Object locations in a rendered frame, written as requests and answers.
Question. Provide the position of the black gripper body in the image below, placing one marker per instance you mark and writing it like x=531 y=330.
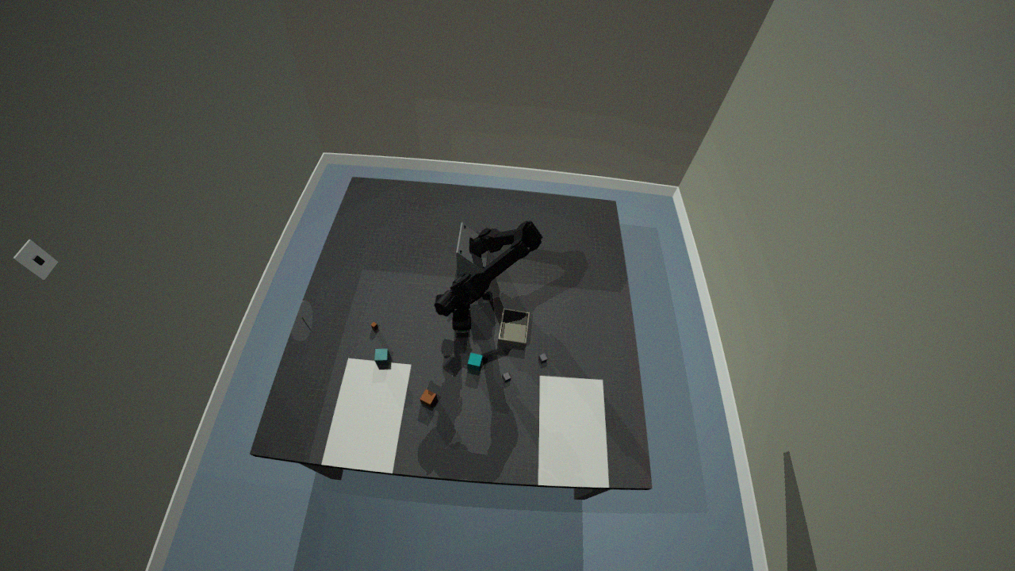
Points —
x=461 y=321

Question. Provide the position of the cream open-top tray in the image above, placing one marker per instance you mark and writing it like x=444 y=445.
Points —
x=514 y=327

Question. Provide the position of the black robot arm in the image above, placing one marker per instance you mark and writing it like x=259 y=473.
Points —
x=475 y=284

